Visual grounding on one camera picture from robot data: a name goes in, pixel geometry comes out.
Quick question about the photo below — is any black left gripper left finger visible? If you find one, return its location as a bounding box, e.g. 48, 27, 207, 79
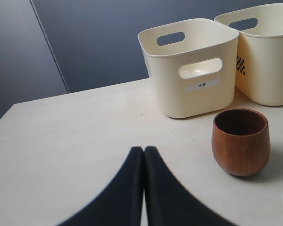
59, 146, 144, 226

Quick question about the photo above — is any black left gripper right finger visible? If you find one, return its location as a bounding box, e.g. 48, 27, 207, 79
144, 146, 229, 226

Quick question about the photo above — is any brown wooden cup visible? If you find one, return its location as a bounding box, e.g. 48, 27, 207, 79
211, 108, 271, 177

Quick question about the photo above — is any cream left storage bin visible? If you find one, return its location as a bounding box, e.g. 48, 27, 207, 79
138, 18, 239, 119

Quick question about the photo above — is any cream storage bin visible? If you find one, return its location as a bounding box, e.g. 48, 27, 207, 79
214, 3, 283, 106
138, 18, 239, 119

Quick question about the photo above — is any cream middle storage bin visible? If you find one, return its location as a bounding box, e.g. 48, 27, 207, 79
214, 3, 283, 106

